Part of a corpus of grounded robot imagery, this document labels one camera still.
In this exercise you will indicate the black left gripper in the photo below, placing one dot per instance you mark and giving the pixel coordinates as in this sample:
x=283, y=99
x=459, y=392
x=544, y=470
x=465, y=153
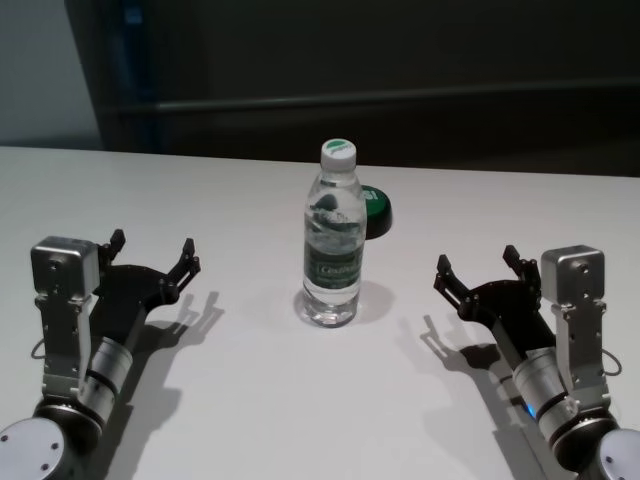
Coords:
x=132, y=295

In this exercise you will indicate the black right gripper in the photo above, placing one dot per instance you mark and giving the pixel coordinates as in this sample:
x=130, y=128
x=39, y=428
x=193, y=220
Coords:
x=515, y=315

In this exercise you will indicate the clear Cestbon water bottle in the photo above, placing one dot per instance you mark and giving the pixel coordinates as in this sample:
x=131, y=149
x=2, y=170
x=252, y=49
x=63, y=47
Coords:
x=332, y=260

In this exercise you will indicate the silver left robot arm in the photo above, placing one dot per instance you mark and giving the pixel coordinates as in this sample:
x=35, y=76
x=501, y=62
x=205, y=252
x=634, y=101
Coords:
x=50, y=440

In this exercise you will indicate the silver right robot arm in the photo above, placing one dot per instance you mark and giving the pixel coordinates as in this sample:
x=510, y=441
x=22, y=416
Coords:
x=565, y=415

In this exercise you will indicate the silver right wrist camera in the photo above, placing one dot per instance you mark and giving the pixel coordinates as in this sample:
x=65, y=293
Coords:
x=575, y=275

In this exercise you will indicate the blue vertical post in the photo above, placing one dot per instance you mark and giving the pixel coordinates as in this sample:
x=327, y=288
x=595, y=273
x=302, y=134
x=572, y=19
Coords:
x=131, y=60

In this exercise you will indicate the grey horizontal rail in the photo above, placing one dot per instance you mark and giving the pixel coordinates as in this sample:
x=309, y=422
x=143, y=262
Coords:
x=350, y=102

